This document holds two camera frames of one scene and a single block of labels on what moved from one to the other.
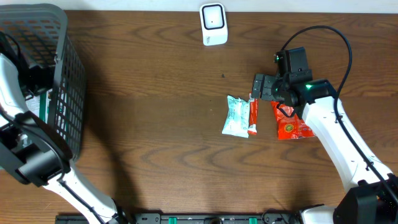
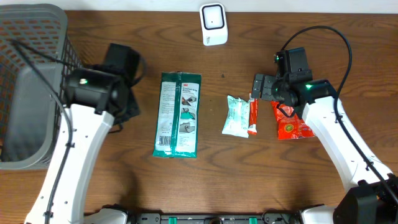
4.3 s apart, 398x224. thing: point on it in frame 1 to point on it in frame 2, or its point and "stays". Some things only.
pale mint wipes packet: [237, 120] stays
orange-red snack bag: [290, 127] stays
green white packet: [39, 104] to [177, 130]
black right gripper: [266, 94] stays
